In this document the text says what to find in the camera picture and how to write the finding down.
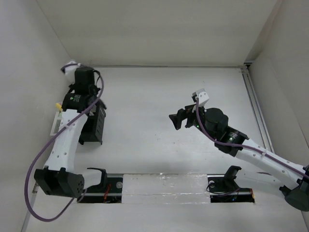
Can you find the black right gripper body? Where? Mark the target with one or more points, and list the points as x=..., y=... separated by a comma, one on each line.
x=192, y=120

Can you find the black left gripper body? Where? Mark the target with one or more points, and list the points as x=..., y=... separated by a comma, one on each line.
x=97, y=89

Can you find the yellow highlighter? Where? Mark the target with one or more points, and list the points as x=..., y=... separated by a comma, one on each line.
x=58, y=106

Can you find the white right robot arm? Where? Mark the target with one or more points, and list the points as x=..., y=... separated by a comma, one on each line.
x=278, y=176

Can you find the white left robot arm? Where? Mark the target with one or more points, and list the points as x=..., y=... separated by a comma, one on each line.
x=82, y=120

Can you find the black desk organizer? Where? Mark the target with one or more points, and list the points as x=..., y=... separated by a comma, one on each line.
x=93, y=128

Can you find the white desk organizer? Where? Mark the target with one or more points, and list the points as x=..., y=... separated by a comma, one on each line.
x=56, y=123

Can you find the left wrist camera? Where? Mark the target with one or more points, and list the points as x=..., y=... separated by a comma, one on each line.
x=68, y=68

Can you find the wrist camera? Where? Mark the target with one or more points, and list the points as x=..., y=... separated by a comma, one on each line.
x=68, y=68
x=201, y=96

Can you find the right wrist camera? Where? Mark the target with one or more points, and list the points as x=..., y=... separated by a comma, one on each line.
x=201, y=96

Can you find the black left rest bracket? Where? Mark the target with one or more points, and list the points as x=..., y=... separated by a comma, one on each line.
x=110, y=191

